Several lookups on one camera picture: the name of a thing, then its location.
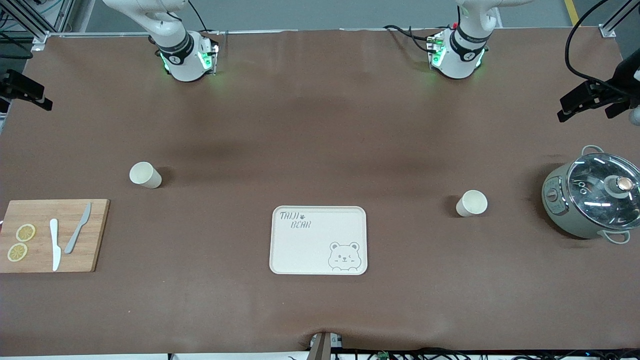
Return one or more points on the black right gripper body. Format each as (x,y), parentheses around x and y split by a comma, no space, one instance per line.
(7,82)

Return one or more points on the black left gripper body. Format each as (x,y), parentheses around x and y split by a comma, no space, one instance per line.
(621,82)

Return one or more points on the white plastic cup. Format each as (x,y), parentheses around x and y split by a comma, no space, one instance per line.
(471,203)
(145,175)

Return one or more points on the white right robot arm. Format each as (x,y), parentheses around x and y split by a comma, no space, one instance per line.
(185,65)

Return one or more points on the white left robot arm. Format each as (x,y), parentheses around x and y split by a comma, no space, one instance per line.
(462,57)

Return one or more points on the cream tray with bear print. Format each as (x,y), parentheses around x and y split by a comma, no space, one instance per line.
(310,245)

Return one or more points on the glass pot lid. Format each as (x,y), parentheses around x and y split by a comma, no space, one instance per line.
(595,182)

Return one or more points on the grey pot with glass lid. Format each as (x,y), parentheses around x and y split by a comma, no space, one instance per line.
(560,210)

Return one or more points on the wooden cutting board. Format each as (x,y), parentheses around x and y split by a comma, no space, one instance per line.
(40,212)

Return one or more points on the lemon slice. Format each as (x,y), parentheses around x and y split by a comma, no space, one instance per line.
(17,252)
(25,232)

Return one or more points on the grey plastic knife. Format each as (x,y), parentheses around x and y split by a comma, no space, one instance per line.
(75,235)

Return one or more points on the white plastic knife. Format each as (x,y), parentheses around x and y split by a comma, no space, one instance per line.
(55,245)

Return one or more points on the brown table cover mat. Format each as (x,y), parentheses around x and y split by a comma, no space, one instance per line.
(320,125)

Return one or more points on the small green connector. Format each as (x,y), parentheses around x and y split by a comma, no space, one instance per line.
(383,355)

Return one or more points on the aluminium frame profile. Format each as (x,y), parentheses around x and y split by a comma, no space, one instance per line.
(35,25)
(612,27)

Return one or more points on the grey metal bracket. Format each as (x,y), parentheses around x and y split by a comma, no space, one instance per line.
(322,347)

